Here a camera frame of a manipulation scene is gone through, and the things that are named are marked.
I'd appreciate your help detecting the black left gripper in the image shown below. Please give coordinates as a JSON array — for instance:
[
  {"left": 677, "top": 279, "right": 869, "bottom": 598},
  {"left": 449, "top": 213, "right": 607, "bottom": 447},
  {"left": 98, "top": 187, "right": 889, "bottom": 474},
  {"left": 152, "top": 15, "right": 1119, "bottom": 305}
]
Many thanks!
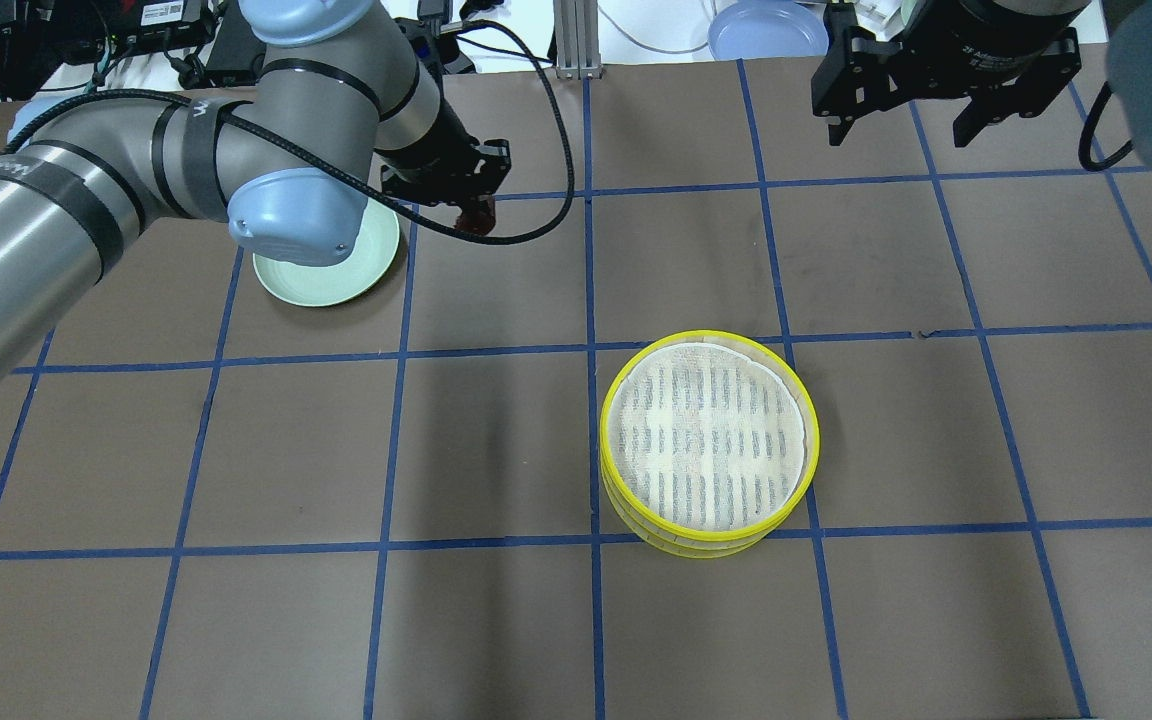
[{"left": 376, "top": 105, "right": 511, "bottom": 209}]

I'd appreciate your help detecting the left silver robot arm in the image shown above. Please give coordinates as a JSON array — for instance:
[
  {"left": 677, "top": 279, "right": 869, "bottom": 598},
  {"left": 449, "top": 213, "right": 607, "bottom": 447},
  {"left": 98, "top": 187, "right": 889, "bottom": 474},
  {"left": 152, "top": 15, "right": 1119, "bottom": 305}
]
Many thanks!
[{"left": 0, "top": 1, "right": 511, "bottom": 381}]

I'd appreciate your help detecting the brown steamed bun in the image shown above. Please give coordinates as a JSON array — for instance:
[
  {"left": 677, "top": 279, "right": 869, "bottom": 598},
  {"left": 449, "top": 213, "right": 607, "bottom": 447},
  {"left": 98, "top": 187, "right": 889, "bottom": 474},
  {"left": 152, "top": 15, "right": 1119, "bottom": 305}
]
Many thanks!
[{"left": 453, "top": 196, "right": 497, "bottom": 236}]

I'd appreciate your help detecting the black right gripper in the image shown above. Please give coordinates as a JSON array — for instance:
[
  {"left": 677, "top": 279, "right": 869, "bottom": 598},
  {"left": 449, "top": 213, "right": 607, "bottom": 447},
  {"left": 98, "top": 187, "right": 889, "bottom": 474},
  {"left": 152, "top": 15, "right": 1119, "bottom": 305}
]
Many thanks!
[{"left": 812, "top": 1, "right": 1083, "bottom": 149}]

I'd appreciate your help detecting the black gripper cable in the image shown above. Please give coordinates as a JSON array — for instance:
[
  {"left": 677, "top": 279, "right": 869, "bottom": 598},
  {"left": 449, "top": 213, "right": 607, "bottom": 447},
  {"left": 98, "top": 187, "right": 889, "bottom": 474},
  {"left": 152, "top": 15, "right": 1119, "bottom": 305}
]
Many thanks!
[{"left": 0, "top": 20, "right": 577, "bottom": 247}]

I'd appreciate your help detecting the black power adapter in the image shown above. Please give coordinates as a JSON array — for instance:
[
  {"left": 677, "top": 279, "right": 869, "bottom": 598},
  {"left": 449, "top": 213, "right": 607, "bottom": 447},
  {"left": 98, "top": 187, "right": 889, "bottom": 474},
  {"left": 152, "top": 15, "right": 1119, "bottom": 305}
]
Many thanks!
[{"left": 204, "top": 1, "right": 268, "bottom": 88}]

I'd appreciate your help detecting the light green plate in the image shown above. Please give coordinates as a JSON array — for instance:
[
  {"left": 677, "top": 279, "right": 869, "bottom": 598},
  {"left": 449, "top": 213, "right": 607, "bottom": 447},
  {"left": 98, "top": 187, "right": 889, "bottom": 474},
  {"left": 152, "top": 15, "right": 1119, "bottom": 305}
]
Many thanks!
[{"left": 252, "top": 202, "right": 401, "bottom": 306}]

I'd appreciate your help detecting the yellow-rimmed bamboo steamer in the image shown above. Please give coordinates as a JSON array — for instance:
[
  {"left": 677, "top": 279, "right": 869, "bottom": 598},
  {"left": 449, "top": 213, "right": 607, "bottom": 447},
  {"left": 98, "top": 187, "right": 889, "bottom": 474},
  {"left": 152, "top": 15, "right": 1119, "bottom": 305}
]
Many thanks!
[
  {"left": 598, "top": 331, "right": 820, "bottom": 500},
  {"left": 600, "top": 465, "right": 814, "bottom": 559}
]

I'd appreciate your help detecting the blue plate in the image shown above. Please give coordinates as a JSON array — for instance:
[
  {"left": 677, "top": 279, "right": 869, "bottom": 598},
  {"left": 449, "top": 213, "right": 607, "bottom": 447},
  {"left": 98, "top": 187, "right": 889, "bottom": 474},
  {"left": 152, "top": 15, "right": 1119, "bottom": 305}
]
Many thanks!
[{"left": 707, "top": 1, "right": 829, "bottom": 60}]

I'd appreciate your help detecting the aluminium frame post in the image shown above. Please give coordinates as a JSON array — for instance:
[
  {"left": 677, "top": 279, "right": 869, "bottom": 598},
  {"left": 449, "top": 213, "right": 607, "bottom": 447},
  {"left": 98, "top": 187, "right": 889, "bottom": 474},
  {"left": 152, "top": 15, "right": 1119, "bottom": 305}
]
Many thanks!
[{"left": 553, "top": 0, "right": 602, "bottom": 79}]

